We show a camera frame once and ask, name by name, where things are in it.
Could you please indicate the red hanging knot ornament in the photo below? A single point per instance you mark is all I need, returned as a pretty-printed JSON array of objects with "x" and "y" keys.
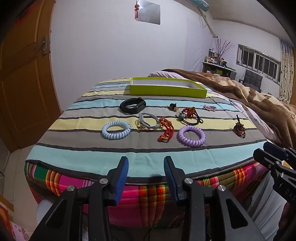
[{"x": 137, "y": 10}]

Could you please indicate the pink beaded hair clip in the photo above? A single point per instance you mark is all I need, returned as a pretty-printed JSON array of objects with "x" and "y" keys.
[{"x": 209, "y": 108}]

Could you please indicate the wooden door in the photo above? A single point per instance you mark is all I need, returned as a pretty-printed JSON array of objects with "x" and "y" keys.
[{"x": 23, "y": 81}]

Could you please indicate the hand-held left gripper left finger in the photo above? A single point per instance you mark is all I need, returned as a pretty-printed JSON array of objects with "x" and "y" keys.
[{"x": 121, "y": 178}]

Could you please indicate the green shallow cardboard box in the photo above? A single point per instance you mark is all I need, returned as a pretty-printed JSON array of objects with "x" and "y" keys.
[{"x": 168, "y": 92}]

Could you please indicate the barred window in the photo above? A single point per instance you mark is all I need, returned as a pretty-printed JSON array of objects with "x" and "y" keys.
[{"x": 259, "y": 61}]

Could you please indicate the white wall pipe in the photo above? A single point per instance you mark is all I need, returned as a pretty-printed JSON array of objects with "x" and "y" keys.
[{"x": 209, "y": 24}]

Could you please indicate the patterned curtain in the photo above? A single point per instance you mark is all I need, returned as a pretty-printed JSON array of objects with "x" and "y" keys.
[{"x": 286, "y": 69}]

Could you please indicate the brown plush blanket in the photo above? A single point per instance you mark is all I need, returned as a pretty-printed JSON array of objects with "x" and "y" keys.
[{"x": 266, "y": 104}]

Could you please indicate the group of bottles and jars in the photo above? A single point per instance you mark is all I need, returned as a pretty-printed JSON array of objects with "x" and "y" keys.
[{"x": 214, "y": 58}]

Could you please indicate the black fitness band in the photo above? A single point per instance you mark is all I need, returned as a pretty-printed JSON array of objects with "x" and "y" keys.
[{"x": 129, "y": 107}]

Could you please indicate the purple decorative branches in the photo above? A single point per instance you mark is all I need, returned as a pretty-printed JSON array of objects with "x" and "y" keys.
[{"x": 222, "y": 48}]

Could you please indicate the pale floral quilt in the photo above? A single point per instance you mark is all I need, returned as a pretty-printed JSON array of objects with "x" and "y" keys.
[{"x": 245, "y": 111}]

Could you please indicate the black chair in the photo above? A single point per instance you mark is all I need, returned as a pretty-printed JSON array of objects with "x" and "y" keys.
[{"x": 253, "y": 80}]

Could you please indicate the plaid mattress cover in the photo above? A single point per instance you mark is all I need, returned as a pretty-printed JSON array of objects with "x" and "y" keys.
[{"x": 148, "y": 197}]

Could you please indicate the striped bed sheet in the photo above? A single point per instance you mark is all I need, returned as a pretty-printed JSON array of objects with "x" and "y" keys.
[{"x": 92, "y": 153}]

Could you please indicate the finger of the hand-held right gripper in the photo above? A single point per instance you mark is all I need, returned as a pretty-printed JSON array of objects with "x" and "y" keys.
[
  {"x": 266, "y": 157},
  {"x": 275, "y": 148}
]

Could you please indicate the pink floral cloth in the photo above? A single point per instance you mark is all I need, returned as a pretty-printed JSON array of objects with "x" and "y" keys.
[{"x": 20, "y": 231}]

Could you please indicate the wall mirror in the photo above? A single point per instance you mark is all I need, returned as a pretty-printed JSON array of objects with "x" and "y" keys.
[{"x": 149, "y": 12}]

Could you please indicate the person's grey clothing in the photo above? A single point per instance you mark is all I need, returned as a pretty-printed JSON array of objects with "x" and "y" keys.
[{"x": 268, "y": 204}]

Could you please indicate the dark beaded hair clip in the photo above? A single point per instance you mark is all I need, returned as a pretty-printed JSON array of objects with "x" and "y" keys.
[{"x": 239, "y": 131}]

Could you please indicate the dark shelf desk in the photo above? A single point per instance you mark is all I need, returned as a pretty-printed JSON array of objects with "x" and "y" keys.
[{"x": 219, "y": 69}]

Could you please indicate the red braided knot ornament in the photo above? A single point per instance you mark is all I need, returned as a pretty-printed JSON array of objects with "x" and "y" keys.
[{"x": 190, "y": 112}]

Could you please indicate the air conditioner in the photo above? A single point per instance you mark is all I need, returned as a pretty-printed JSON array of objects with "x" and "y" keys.
[{"x": 198, "y": 4}]

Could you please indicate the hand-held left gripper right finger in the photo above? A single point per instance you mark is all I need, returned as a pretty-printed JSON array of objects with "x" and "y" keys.
[{"x": 170, "y": 178}]

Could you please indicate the pale pink pillow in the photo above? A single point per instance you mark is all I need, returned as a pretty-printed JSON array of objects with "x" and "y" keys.
[{"x": 164, "y": 74}]

